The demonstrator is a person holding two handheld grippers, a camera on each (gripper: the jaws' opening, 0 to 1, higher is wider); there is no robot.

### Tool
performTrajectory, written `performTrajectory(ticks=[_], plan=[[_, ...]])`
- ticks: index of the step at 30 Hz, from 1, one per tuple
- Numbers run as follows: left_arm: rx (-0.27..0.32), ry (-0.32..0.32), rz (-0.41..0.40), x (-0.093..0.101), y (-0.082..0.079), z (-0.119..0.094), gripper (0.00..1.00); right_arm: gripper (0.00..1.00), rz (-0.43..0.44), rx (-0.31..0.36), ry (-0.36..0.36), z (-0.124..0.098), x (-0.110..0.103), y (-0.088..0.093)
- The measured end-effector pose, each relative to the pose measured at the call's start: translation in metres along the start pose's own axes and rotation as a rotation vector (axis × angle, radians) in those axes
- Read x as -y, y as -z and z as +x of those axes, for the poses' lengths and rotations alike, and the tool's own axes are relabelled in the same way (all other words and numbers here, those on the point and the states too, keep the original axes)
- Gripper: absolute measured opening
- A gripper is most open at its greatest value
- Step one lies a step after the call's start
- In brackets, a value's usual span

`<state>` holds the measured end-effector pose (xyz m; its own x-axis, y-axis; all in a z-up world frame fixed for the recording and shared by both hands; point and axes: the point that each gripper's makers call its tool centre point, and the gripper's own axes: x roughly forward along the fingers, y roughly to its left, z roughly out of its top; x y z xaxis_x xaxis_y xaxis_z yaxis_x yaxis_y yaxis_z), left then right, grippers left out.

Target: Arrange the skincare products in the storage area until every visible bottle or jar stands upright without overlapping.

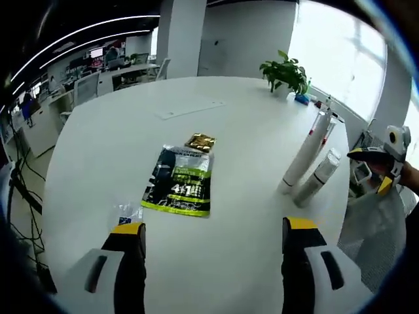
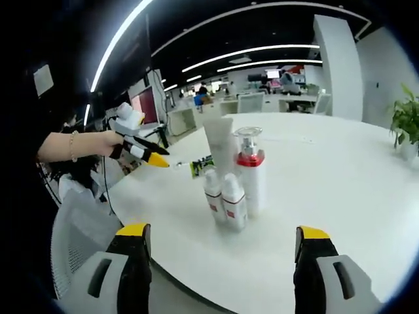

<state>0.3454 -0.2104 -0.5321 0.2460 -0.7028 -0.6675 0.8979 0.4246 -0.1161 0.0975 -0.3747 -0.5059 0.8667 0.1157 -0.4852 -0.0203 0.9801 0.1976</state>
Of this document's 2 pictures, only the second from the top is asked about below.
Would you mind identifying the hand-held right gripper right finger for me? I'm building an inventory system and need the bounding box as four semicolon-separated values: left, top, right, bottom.
293;224;384;314

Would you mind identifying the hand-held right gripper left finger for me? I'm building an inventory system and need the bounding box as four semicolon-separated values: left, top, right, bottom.
54;222;153;314

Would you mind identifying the white skincare tube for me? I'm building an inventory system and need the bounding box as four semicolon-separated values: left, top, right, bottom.
202;116;238;177

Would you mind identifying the small white skincare bottle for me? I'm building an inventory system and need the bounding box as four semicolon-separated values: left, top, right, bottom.
202;168;227;225
221;172;248;232

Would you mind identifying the tall red-collared skincare bottle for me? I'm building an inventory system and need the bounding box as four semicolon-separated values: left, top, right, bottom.
232;126;268;219

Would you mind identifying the person's left hand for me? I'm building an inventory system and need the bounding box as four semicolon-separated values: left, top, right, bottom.
98;130;127;161

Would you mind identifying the red screen monitor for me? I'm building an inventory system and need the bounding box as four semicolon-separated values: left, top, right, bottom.
129;85;161;127

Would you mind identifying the green black snack packet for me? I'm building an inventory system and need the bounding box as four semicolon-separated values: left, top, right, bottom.
190;156;215;179

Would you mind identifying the white mesh office chair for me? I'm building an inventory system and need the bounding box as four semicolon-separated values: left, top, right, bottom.
50;189;155;300

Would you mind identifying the long ceiling light strip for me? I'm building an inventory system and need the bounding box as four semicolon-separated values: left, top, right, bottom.
90;0;155;92

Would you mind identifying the white ceiling air conditioner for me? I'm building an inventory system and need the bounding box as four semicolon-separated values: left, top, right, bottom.
32;63;55;97

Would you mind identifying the person's black clothing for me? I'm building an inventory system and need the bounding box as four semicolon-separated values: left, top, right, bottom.
0;48;56;295

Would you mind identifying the curved ceiling light strip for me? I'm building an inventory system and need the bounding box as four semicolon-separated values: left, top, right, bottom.
181;44;321;73
216;58;323;73

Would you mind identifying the potted green plant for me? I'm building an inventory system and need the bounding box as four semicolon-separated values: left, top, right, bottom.
389;83;419;161

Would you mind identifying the white square pillar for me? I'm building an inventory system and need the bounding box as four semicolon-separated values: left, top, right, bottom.
312;14;364;122

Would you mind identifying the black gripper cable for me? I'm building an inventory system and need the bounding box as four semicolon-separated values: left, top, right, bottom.
100;155;114;213

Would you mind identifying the pearl bracelet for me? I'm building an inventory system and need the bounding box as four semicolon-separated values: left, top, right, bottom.
69;130;79;163

